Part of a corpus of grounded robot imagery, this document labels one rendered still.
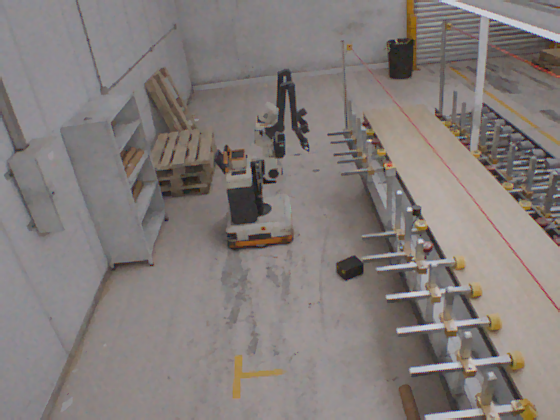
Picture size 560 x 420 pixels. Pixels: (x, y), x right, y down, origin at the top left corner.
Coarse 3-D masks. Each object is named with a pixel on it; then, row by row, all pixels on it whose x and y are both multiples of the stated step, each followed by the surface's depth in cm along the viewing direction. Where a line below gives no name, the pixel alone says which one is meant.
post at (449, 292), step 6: (450, 288) 218; (450, 294) 219; (444, 300) 224; (450, 300) 220; (444, 306) 225; (450, 306) 222; (444, 312) 226; (450, 312) 225; (444, 318) 227; (450, 318) 227; (444, 336) 233; (444, 342) 235; (438, 348) 242; (444, 348) 238
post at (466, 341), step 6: (462, 336) 202; (468, 336) 199; (462, 342) 203; (468, 342) 200; (462, 348) 204; (468, 348) 202; (462, 354) 205; (468, 354) 204; (456, 372) 216; (456, 378) 216; (462, 378) 213; (456, 384) 217; (462, 384) 215; (456, 390) 218; (462, 390) 217
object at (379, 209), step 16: (352, 144) 491; (368, 192) 404; (384, 208) 375; (384, 224) 355; (400, 272) 309; (416, 304) 277; (432, 320) 261; (432, 336) 254; (432, 352) 247; (448, 352) 242; (448, 384) 225; (448, 400) 225; (464, 400) 216
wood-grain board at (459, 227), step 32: (384, 128) 467; (416, 128) 457; (416, 160) 397; (448, 160) 390; (416, 192) 351; (448, 192) 345; (480, 192) 340; (448, 224) 310; (480, 224) 305; (512, 224) 300; (448, 256) 281; (480, 256) 277; (512, 256) 273; (544, 256) 269; (512, 288) 249; (544, 288) 246; (512, 320) 230; (544, 320) 227; (544, 352) 210; (512, 384) 201; (544, 384) 196; (544, 416) 183
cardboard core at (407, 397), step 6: (402, 390) 298; (408, 390) 296; (402, 396) 295; (408, 396) 292; (402, 402) 293; (408, 402) 288; (414, 402) 289; (408, 408) 285; (414, 408) 284; (408, 414) 282; (414, 414) 280
